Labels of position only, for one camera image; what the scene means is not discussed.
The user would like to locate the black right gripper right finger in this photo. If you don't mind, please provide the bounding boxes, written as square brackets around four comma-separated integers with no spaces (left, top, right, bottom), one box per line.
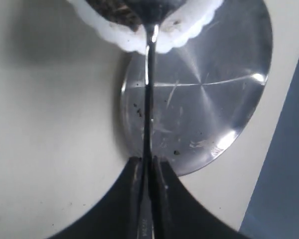
[151,156,246,239]

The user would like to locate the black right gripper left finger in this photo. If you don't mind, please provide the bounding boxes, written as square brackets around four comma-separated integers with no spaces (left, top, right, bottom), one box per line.
[52,157,143,239]

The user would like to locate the stainless steel spork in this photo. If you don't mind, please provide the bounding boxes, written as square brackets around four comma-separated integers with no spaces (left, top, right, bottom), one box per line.
[124,0,186,239]

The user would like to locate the white scalloped plastic pot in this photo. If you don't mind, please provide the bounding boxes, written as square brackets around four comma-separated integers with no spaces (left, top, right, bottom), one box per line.
[68,0,224,55]

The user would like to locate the dark soil in pot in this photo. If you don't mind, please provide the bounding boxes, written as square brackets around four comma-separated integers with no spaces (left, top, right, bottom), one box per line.
[83,0,143,33]

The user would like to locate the round stainless steel plate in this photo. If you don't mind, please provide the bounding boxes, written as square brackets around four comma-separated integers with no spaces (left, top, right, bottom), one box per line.
[120,0,274,177]

